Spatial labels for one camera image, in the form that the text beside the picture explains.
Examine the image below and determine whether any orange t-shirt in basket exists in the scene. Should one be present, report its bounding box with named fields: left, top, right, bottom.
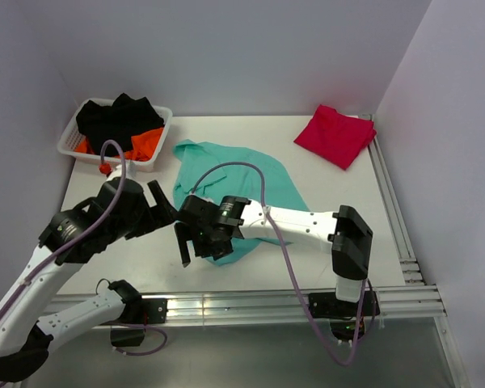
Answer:
left=74, top=127, right=163, bottom=162

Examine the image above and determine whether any teal t-shirt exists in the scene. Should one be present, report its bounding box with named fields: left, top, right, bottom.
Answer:
left=172, top=139, right=311, bottom=268

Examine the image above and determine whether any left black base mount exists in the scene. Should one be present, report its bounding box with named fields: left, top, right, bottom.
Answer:
left=110, top=298, right=167, bottom=348

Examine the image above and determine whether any aluminium front rail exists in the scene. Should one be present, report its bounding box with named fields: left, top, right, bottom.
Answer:
left=22, top=285, right=448, bottom=329

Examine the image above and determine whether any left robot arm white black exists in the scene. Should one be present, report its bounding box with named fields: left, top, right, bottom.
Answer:
left=0, top=178, right=176, bottom=383

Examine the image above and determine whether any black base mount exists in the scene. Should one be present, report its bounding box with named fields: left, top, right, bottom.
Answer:
left=110, top=298, right=167, bottom=348
left=308, top=290, right=381, bottom=342

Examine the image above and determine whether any folded red t-shirt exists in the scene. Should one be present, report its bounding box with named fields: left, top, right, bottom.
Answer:
left=293, top=105, right=377, bottom=171

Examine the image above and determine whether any aluminium rail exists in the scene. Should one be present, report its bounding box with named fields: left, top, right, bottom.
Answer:
left=22, top=285, right=448, bottom=329
left=368, top=136, right=426, bottom=286

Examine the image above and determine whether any white plastic basket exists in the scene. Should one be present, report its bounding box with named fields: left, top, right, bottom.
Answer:
left=57, top=98, right=173, bottom=172

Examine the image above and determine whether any black t-shirt in basket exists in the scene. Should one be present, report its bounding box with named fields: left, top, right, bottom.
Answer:
left=77, top=93, right=163, bottom=153

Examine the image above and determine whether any aluminium right side rail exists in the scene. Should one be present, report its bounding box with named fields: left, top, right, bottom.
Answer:
left=368, top=136, right=426, bottom=286

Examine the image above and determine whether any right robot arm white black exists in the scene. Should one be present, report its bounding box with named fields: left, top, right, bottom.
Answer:
left=175, top=195, right=373, bottom=315

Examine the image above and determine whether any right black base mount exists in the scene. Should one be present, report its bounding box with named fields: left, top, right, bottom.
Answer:
left=308, top=290, right=381, bottom=342

